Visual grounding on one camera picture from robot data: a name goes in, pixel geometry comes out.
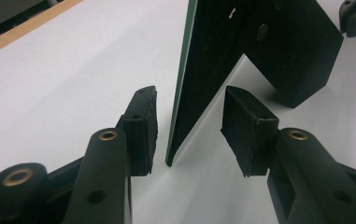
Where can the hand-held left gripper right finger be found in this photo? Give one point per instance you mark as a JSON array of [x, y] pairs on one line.
[[300, 174]]

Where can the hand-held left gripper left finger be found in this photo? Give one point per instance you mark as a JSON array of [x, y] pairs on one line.
[[104, 174]]

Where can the white paper sheet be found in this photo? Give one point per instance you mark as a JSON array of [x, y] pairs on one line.
[[57, 93]]

